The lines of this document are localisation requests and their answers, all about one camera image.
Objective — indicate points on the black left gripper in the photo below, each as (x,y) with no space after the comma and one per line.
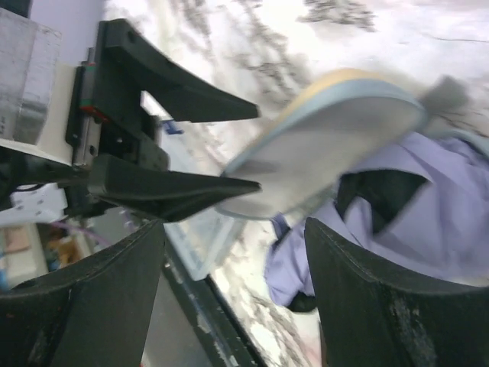
(99,164)

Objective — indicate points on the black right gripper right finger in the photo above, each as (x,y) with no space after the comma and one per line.
(376,313)

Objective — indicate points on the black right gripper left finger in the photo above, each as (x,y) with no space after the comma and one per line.
(95,312)

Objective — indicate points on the lilac umbrella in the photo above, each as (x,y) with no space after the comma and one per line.
(421,203)

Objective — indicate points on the beige umbrella case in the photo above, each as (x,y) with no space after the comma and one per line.
(334,123)

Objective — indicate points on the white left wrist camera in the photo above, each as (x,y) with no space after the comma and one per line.
(44,205)

